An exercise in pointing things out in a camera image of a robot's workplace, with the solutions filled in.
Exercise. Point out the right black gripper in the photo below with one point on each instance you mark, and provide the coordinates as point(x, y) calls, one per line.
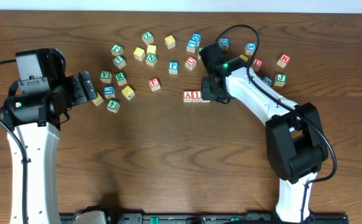
point(206, 94)

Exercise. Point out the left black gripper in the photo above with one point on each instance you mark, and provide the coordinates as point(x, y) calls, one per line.
point(79, 95)

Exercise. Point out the red I block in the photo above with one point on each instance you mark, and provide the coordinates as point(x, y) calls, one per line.
point(197, 96)

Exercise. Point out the red A block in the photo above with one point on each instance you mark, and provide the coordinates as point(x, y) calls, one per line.
point(187, 96)

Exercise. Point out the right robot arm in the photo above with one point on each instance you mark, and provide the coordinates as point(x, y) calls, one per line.
point(295, 147)

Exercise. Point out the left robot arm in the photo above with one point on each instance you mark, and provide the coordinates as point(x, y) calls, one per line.
point(31, 113)

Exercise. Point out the yellow G block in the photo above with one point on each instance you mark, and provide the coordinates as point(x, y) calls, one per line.
point(98, 100)

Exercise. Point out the green V block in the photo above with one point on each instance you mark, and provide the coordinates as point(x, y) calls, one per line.
point(106, 76)

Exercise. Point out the blue L block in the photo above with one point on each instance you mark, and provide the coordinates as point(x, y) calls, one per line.
point(109, 92)

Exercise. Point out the red U block centre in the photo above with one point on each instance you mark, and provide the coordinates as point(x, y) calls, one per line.
point(190, 63)

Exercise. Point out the red u block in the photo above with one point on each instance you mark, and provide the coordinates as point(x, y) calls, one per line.
point(190, 63)
point(257, 64)

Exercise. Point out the green 4 block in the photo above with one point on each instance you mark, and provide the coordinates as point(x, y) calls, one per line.
point(113, 106)

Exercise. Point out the green B block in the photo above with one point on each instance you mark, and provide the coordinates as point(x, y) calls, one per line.
point(199, 49)

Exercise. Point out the green R block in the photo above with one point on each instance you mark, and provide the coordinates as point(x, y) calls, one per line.
point(120, 78)

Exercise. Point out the yellow block right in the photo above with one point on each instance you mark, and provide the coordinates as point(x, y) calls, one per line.
point(245, 58)

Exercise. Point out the blue D block right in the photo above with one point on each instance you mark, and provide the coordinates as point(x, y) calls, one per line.
point(224, 43)

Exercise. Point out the blue P block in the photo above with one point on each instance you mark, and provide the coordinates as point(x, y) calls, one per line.
point(173, 67)

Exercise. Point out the blue block left of D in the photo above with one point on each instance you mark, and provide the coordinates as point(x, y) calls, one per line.
point(191, 46)

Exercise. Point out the green 7 block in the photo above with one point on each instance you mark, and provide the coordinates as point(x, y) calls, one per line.
point(119, 62)

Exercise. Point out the red U block right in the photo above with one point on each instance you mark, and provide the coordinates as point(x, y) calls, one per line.
point(257, 64)

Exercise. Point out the yellow block near L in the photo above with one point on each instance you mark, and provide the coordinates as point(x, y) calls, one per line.
point(128, 92)

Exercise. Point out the blue D block upper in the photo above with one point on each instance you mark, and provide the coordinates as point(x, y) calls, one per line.
point(197, 38)

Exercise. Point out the green J block upper left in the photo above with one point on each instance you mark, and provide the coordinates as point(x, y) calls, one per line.
point(117, 50)

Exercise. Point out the green j block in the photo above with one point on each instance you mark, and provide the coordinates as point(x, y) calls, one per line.
point(117, 50)
point(280, 80)

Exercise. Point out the blue G block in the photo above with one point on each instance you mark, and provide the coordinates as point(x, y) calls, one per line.
point(268, 80)

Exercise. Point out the blue X block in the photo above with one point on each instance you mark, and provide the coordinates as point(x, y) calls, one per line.
point(250, 48)

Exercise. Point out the red E block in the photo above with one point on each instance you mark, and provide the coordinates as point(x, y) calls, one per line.
point(154, 84)

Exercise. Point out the yellow block top centre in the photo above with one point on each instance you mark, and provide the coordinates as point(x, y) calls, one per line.
point(170, 42)

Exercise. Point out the green J block right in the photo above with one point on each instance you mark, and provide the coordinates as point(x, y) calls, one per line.
point(280, 80)

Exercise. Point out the green N block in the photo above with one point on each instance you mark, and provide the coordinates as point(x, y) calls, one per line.
point(151, 59)

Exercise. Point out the yellow block left upper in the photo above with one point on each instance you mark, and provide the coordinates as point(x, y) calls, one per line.
point(139, 54)

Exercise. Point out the pale yellow block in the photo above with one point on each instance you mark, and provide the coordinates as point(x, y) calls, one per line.
point(152, 49)

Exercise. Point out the red M block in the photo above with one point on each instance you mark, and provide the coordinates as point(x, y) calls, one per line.
point(283, 60)

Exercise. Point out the green Z block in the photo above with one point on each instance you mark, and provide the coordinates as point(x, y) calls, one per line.
point(147, 38)

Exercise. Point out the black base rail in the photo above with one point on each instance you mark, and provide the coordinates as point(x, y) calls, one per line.
point(251, 217)

